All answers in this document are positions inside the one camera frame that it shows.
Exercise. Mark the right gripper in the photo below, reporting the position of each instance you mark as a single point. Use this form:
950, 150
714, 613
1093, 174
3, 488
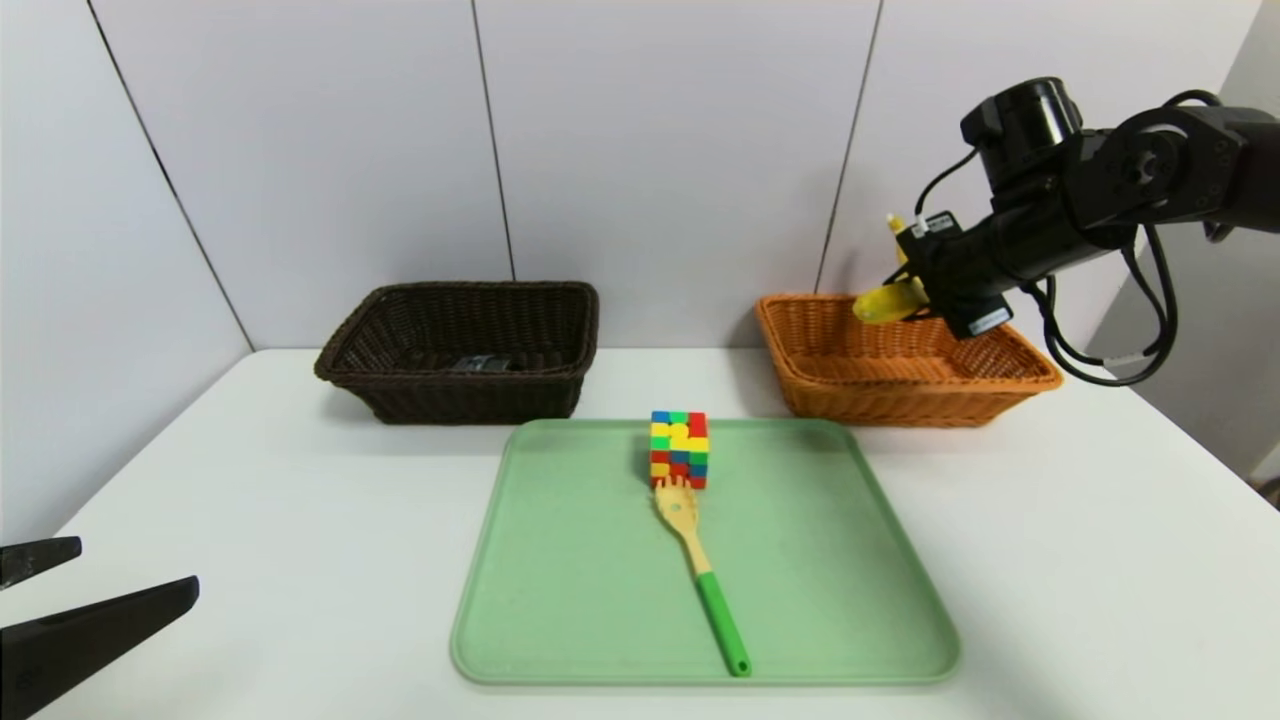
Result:
955, 272

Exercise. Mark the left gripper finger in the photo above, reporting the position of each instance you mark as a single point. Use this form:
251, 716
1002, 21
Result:
70, 645
40, 558

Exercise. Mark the yellow banana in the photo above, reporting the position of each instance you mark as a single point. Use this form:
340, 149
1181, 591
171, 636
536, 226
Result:
885, 303

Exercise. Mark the light green plastic tray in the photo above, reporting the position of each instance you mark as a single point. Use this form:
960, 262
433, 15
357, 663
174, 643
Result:
850, 600

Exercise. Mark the dark brown wicker basket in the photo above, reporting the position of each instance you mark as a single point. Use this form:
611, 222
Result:
470, 395

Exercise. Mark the multicoloured puzzle cube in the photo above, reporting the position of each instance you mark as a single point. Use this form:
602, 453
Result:
678, 450

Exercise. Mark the black face wash tube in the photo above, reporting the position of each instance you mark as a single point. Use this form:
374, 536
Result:
480, 363

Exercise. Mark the orange wicker basket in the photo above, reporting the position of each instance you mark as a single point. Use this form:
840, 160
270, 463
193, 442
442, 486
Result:
900, 400

